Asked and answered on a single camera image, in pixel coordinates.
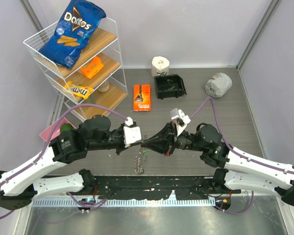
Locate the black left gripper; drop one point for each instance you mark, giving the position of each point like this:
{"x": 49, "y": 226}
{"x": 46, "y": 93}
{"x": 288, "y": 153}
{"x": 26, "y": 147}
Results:
{"x": 123, "y": 147}

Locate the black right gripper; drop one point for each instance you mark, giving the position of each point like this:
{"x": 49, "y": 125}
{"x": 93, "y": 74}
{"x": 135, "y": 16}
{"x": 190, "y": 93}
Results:
{"x": 165, "y": 141}

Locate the keys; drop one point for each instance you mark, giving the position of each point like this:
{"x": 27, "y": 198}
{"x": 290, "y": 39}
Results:
{"x": 168, "y": 84}

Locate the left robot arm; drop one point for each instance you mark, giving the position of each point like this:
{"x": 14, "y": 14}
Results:
{"x": 21, "y": 186}

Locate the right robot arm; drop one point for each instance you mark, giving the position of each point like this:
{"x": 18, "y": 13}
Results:
{"x": 235, "y": 169}

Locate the orange razor box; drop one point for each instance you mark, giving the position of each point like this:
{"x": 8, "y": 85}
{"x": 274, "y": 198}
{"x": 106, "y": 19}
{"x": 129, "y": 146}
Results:
{"x": 142, "y": 98}

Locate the green lime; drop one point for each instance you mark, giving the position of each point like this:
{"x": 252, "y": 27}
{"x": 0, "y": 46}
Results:
{"x": 65, "y": 127}

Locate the yellow M&M candy bag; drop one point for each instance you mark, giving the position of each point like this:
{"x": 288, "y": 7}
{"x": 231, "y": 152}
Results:
{"x": 79, "y": 90}

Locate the black plastic storage bin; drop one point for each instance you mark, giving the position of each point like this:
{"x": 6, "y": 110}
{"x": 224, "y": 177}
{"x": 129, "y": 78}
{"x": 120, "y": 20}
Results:
{"x": 180, "y": 91}

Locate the orange snack box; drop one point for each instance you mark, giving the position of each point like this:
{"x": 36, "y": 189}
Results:
{"x": 92, "y": 67}

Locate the pink plastic tray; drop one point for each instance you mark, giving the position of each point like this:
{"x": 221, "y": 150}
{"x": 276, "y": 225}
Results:
{"x": 45, "y": 134}

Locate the white toilet paper roll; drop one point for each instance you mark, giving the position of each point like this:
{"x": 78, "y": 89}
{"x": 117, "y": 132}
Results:
{"x": 159, "y": 66}

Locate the grey wrapped paper bundle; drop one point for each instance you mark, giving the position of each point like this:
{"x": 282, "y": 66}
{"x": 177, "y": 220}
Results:
{"x": 218, "y": 85}

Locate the blue Doritos chip bag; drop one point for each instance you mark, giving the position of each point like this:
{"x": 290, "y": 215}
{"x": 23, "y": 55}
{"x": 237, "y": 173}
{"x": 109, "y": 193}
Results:
{"x": 72, "y": 33}

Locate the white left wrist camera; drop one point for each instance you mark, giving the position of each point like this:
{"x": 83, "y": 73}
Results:
{"x": 132, "y": 132}

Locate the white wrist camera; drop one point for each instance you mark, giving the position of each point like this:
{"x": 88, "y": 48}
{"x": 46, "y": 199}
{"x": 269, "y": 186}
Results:
{"x": 180, "y": 119}
{"x": 132, "y": 132}

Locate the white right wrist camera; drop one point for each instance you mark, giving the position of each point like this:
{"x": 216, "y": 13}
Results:
{"x": 180, "y": 119}

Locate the white wire wooden shelf rack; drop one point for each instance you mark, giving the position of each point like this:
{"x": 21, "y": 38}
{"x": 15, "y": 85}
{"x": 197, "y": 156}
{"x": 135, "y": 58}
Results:
{"x": 105, "y": 44}

